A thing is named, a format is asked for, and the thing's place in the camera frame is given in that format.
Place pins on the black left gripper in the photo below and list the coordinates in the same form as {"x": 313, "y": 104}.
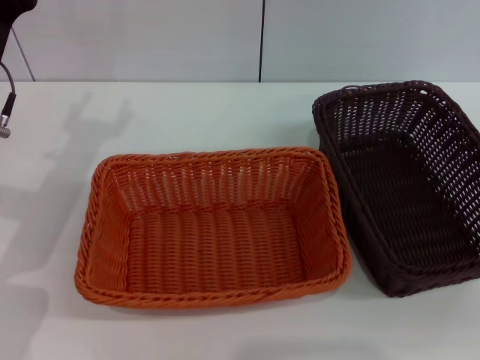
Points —
{"x": 9, "y": 22}

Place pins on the dark brown woven plastic basket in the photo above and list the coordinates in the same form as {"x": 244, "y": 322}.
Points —
{"x": 397, "y": 202}

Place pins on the orange woven plastic basket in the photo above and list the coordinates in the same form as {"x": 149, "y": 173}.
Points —
{"x": 210, "y": 243}

